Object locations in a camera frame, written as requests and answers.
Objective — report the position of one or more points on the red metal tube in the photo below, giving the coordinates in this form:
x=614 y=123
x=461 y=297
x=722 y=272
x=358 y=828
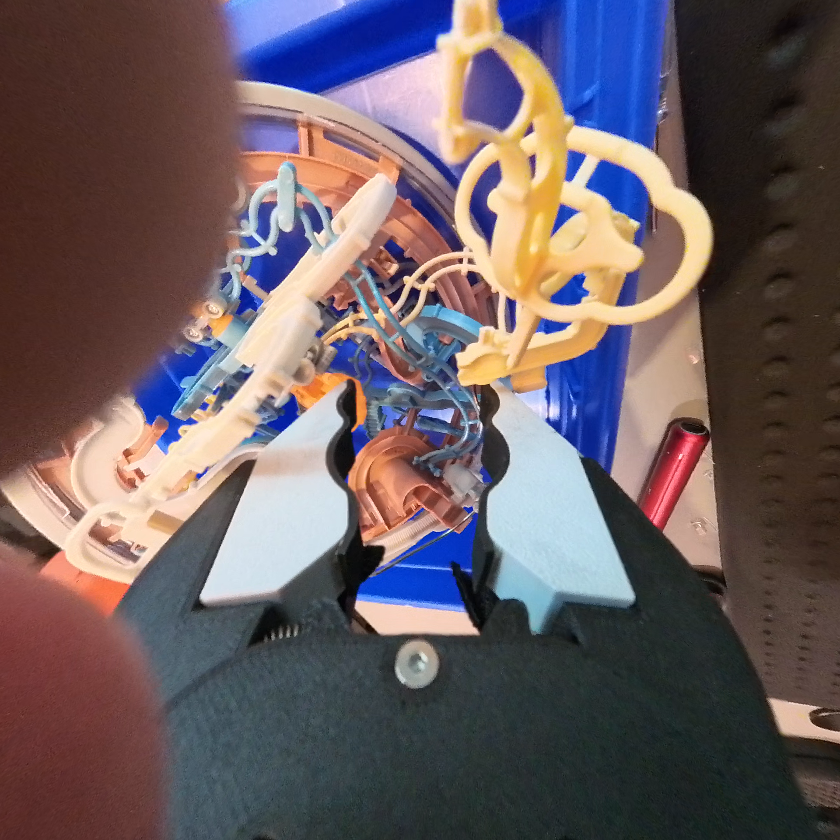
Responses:
x=676 y=472

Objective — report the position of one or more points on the blue plastic bin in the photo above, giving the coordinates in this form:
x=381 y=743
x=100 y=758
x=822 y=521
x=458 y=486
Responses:
x=610 y=65

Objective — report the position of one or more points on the clear ball maze toy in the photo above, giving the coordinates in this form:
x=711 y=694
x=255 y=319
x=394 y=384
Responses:
x=394 y=223

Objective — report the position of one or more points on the person's right hand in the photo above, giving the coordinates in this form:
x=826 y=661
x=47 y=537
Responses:
x=98 y=197

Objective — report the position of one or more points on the black dotted panel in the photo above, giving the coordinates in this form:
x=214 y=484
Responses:
x=774 y=328

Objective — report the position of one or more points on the orange plastic piece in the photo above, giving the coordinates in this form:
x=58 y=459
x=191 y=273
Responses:
x=79 y=577

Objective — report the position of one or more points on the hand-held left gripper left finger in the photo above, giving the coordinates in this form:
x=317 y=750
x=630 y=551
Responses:
x=282 y=512

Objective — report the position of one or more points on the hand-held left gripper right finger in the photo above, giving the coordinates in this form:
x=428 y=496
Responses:
x=551 y=525

